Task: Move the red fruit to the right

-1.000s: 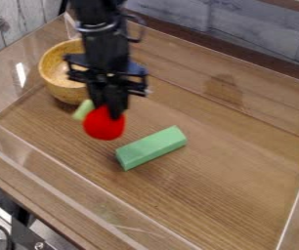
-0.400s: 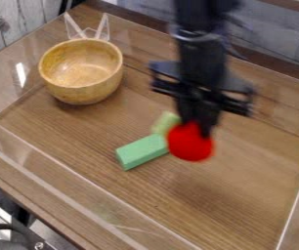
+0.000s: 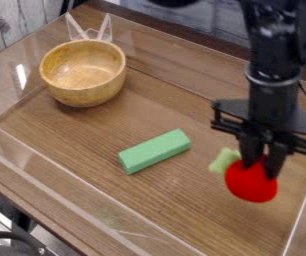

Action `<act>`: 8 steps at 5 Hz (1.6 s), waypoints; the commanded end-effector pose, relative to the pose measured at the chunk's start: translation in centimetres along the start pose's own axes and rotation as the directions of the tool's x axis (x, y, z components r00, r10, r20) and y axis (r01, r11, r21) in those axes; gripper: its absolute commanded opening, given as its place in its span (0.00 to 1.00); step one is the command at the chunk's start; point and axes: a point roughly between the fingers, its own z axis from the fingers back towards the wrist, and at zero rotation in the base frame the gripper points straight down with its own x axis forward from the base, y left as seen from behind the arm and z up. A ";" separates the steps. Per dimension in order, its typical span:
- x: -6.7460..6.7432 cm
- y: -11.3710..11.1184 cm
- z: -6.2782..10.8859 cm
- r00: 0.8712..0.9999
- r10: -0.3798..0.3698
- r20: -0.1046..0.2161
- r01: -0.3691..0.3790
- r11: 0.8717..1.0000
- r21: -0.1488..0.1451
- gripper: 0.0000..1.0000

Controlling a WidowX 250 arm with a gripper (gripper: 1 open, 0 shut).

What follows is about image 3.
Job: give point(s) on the black metal stand base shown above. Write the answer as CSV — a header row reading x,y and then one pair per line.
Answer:
x,y
23,226

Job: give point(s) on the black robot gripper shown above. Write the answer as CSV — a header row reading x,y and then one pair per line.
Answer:
x,y
266,118

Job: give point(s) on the clear acrylic corner bracket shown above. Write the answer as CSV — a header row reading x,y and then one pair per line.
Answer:
x,y
79,34

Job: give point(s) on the green rectangular foam block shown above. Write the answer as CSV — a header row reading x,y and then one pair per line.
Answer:
x,y
153,151

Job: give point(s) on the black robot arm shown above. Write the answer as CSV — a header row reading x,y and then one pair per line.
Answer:
x,y
275,24

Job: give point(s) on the light wooden bowl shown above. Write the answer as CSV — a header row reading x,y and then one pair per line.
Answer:
x,y
84,72

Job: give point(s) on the red plush fruit green leaf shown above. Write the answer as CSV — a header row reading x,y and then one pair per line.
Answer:
x,y
247,183

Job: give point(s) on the clear acrylic tray enclosure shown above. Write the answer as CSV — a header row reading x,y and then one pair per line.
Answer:
x,y
115,176

